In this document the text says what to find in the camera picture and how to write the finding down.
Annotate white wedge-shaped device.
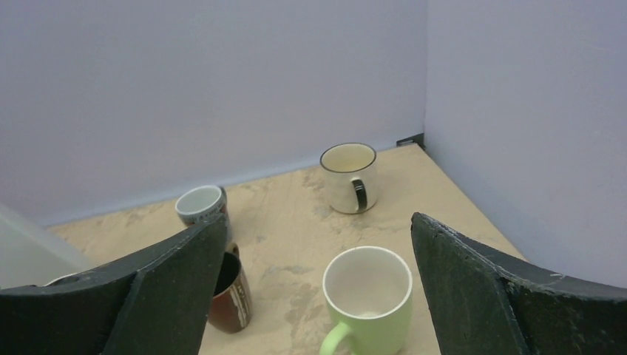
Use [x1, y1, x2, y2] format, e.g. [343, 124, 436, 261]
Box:
[1, 205, 95, 289]

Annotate grey mug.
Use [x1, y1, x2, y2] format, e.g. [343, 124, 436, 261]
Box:
[174, 185, 233, 243]

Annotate brown striped mug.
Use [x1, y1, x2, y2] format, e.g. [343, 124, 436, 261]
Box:
[208, 242, 253, 334]

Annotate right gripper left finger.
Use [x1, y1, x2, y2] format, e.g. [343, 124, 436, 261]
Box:
[1, 218, 227, 354]

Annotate beige mug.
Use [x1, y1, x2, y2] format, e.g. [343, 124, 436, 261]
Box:
[319, 142, 378, 214]

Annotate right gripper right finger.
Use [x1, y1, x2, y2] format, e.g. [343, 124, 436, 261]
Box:
[411, 212, 626, 354]

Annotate light green mug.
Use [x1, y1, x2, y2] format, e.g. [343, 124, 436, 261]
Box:
[319, 246, 413, 354]

